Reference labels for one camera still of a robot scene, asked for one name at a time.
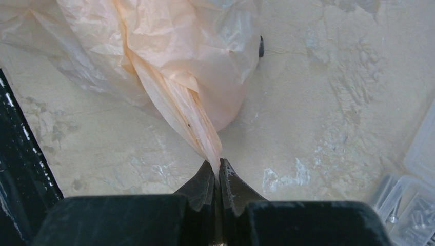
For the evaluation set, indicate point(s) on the grey metal crank handle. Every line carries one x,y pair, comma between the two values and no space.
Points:
261,48

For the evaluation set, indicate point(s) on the clear plastic screw box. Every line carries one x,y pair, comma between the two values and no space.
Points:
405,203

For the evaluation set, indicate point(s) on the black metal base rail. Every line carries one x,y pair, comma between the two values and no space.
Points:
28,187

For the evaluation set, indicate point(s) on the translucent orange plastic bag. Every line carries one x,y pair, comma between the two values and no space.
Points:
188,61

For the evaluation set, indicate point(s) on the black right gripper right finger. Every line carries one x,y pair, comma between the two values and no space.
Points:
250,219

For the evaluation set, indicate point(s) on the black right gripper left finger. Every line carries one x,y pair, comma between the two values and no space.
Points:
185,217

